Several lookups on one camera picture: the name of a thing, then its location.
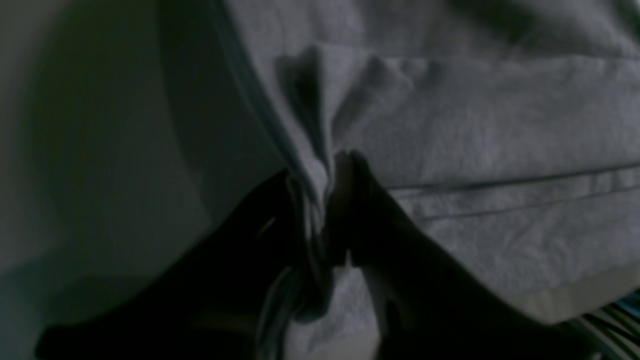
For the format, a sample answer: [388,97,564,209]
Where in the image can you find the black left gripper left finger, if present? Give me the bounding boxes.
[35,171,296,360]

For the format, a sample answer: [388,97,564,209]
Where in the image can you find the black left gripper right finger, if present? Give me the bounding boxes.
[327,152,600,360]

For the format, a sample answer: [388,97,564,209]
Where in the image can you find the grey T-shirt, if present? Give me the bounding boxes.
[160,0,640,360]

